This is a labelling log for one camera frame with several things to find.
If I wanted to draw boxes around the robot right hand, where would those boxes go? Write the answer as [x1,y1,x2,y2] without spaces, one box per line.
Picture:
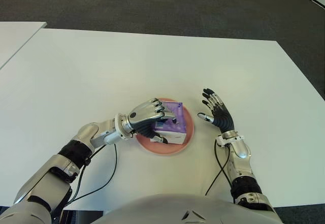
[197,88,236,135]

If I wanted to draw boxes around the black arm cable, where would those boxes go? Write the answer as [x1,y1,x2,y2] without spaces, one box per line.
[63,144,118,206]
[204,140,233,197]

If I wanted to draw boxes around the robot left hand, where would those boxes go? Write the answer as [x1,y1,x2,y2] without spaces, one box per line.
[120,97,177,145]

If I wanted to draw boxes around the white side table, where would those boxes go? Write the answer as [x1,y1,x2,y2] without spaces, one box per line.
[0,21,48,70]

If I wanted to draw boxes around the purple white tissue pack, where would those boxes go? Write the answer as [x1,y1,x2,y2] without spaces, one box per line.
[149,101,187,145]

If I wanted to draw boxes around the pink round plate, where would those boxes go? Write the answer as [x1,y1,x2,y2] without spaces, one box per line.
[134,97,196,156]

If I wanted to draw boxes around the silver robot torso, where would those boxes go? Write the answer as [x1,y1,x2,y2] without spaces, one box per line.
[91,193,282,224]

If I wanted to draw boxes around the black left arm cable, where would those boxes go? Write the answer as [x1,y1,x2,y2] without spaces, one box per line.
[63,144,118,206]

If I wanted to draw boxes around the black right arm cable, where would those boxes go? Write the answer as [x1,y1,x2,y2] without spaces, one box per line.
[204,140,233,197]

